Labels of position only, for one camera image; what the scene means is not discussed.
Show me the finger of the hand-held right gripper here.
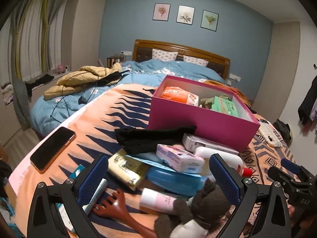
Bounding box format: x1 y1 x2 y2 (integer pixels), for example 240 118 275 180
268 166 301 196
281 158 313 182

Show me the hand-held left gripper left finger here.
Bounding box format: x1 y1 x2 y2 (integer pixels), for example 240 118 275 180
27 155 109 238

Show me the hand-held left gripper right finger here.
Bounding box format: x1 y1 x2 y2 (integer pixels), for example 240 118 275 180
209 153 291 238

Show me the brown plush monkey toy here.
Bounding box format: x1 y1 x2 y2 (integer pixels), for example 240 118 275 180
154 178 234 238

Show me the pink storage box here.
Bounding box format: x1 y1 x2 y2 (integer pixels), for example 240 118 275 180
148 75 260 153

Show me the pink and white tube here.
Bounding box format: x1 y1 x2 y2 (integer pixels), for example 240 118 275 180
139 188 196 215

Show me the white and teal carton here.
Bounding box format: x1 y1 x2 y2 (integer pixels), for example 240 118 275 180
56 164 108 232

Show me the white plastic bottle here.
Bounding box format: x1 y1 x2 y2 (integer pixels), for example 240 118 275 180
194 146 244 175

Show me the yellow tissue pack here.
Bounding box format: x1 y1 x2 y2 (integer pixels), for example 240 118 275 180
107 149 150 191

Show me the white fabric pouch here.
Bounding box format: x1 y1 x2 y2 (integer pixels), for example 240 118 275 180
259 123 283 148

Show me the dark bag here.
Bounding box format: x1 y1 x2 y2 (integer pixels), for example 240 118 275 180
273 119 293 144

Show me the white cartoon print box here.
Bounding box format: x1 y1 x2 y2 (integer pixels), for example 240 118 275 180
182 133 239 155

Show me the brown back scratcher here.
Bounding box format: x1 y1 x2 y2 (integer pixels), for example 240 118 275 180
92 188 159 238

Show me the floral pink tissue pack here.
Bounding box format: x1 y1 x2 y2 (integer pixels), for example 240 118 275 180
156 144 205 174

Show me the light blue plastic container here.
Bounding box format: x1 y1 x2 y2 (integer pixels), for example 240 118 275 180
147 166 210 197

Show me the smartphone with orange case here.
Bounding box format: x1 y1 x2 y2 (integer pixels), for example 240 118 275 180
30 126 76 174

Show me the orange patterned blanket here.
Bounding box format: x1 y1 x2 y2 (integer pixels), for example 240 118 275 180
9 82 307 238

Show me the dark hanging coat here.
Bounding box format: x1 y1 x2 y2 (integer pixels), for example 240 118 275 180
298 76 317 127

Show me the green box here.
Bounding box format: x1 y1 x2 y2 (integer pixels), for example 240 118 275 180
210 96 239 117

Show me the orange clothes pile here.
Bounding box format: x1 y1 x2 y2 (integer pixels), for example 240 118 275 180
203 79 253 107

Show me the orange packet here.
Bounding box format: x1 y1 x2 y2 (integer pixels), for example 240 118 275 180
160 86 199 106

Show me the beige down jacket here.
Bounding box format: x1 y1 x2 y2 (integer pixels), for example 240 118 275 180
44 62 122 101

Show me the black scarf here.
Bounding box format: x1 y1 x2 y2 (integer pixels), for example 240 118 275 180
95 71 130 86

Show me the blue floral duvet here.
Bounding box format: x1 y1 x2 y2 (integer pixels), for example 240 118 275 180
30 60 227 132

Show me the black garment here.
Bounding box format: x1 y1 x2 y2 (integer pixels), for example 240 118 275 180
25 74 54 97

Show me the white patterned pillow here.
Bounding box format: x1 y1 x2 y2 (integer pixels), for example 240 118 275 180
183 55 209 67
152 48 179 61

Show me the stack of folded clothes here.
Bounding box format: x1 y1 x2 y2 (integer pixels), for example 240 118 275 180
0 82 14 107

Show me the wooden bed headboard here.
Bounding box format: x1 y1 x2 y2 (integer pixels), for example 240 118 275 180
132 39 231 81

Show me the green leaf framed picture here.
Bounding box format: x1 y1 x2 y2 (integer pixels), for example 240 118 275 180
200 10 220 31

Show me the grey and yellow curtain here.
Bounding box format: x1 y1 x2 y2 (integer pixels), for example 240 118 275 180
0 0 75 132

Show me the white flower framed picture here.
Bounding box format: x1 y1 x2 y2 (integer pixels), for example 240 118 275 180
176 5 195 25

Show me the pink flower framed picture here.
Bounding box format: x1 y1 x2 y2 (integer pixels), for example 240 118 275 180
152 3 171 21

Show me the black fabric strap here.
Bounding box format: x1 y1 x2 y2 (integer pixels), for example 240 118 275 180
114 126 197 155

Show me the black charger cable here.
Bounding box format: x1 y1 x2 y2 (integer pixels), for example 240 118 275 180
50 71 130 119

